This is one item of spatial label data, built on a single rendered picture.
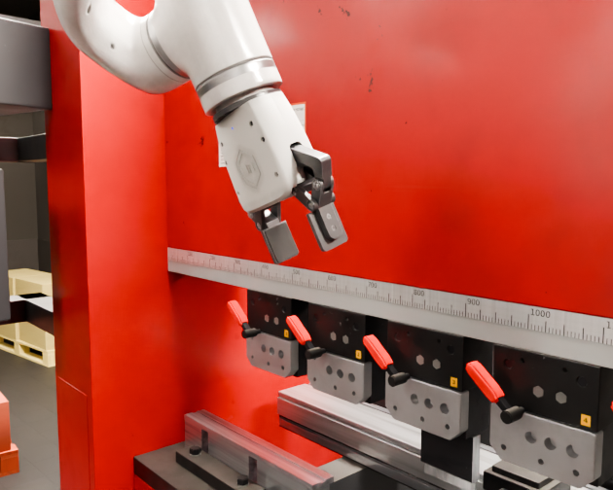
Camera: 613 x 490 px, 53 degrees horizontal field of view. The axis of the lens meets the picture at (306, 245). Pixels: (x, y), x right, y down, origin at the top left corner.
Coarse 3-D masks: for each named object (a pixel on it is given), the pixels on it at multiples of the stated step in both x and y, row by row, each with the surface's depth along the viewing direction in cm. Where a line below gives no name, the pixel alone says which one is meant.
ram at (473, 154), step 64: (256, 0) 124; (320, 0) 110; (384, 0) 99; (448, 0) 90; (512, 0) 82; (576, 0) 76; (320, 64) 111; (384, 64) 100; (448, 64) 91; (512, 64) 83; (576, 64) 76; (192, 128) 145; (320, 128) 112; (384, 128) 101; (448, 128) 91; (512, 128) 84; (576, 128) 77; (192, 192) 147; (384, 192) 102; (448, 192) 92; (512, 192) 84; (576, 192) 78; (256, 256) 130; (320, 256) 114; (384, 256) 102; (448, 256) 93; (512, 256) 85; (576, 256) 78; (448, 320) 94
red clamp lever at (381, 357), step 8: (368, 336) 102; (368, 344) 101; (376, 344) 101; (376, 352) 100; (384, 352) 100; (376, 360) 100; (384, 360) 99; (384, 368) 99; (392, 368) 99; (392, 376) 97; (400, 376) 98; (408, 376) 99; (392, 384) 97; (400, 384) 98
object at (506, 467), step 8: (496, 464) 117; (504, 464) 117; (512, 464) 117; (488, 472) 116; (496, 472) 116; (504, 472) 115; (512, 472) 114; (520, 472) 114; (528, 472) 114; (536, 472) 114; (488, 480) 116; (496, 480) 115; (504, 480) 114; (512, 480) 113; (520, 480) 113; (528, 480) 111; (536, 480) 111; (544, 480) 111; (552, 480) 113; (488, 488) 116; (496, 488) 115; (504, 488) 114; (512, 488) 113; (520, 488) 112; (528, 488) 110; (536, 488) 110; (544, 488) 110; (552, 488) 111; (560, 488) 113; (568, 488) 115
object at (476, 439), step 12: (432, 444) 101; (444, 444) 100; (456, 444) 98; (468, 444) 96; (420, 456) 103; (432, 456) 102; (444, 456) 100; (456, 456) 98; (468, 456) 96; (432, 468) 103; (444, 468) 100; (456, 468) 98; (468, 468) 96; (444, 480) 101; (456, 480) 99; (468, 480) 96
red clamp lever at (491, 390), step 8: (472, 368) 86; (480, 368) 86; (472, 376) 86; (480, 376) 85; (488, 376) 86; (480, 384) 85; (488, 384) 85; (496, 384) 85; (488, 392) 84; (496, 392) 84; (496, 400) 84; (504, 400) 84; (504, 408) 83; (512, 408) 83; (520, 408) 83; (504, 416) 82; (512, 416) 82; (520, 416) 83
